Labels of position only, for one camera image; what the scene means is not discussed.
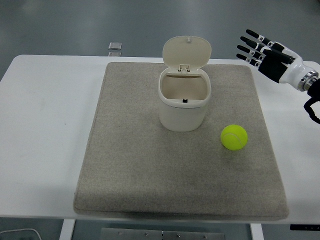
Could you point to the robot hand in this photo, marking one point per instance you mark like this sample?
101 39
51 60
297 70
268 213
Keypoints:
291 70

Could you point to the yellow-green tennis ball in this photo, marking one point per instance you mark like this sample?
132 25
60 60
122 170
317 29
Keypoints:
234 137

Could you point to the cream lidded bin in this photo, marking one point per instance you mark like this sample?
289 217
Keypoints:
185 85

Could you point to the beige fabric mat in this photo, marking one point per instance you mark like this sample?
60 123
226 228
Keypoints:
175 160

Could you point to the black table control panel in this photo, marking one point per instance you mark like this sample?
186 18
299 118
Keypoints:
305 227

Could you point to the silver floor plate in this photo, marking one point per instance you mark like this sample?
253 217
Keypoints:
114 54
115 45

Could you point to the grey metal plate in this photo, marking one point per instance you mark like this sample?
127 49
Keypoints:
162 234

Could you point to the white table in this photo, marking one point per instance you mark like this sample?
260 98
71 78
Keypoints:
45 130

